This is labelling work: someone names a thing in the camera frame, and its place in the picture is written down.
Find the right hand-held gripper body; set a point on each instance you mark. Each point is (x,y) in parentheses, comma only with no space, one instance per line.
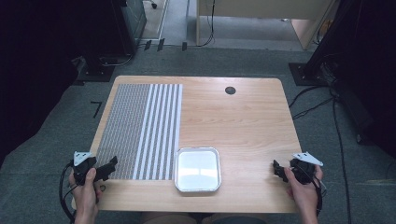
(303,169)

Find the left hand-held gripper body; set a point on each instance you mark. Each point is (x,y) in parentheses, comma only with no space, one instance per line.
(83,164)

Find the person's right hand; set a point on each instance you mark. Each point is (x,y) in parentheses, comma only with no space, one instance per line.
(300,189)

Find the person's left hand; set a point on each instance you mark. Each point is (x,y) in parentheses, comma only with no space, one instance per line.
(85,191)

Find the grey striped placemat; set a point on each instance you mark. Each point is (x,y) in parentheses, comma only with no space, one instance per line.
(140,130)

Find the black angled floor tape mark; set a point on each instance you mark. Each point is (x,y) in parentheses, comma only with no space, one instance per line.
(97,108)

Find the white square foil-rimmed tray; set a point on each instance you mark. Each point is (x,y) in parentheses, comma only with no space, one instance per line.
(197,169)

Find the dark curtain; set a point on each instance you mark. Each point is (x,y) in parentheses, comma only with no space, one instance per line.
(34,68)
(370,62)

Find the dark glass-fronted cabinet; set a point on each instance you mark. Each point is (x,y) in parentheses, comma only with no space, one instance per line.
(134,18)

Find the light wooden desk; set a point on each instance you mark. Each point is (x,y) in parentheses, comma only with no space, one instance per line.
(264,12)

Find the black stand with base plate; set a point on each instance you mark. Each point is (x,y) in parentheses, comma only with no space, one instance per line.
(306,73)
(95,70)

